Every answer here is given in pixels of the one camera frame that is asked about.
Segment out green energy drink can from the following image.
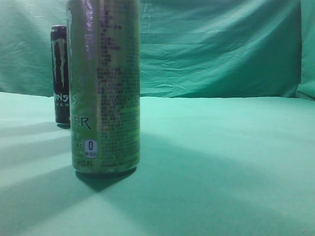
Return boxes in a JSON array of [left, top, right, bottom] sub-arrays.
[[66, 0, 140, 176]]

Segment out green table cloth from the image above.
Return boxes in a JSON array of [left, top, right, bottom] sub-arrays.
[[0, 93, 315, 236]]

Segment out green backdrop cloth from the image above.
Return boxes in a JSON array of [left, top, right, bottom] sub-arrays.
[[0, 0, 315, 98]]

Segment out black Monster energy can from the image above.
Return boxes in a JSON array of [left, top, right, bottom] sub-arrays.
[[51, 25, 70, 127]]

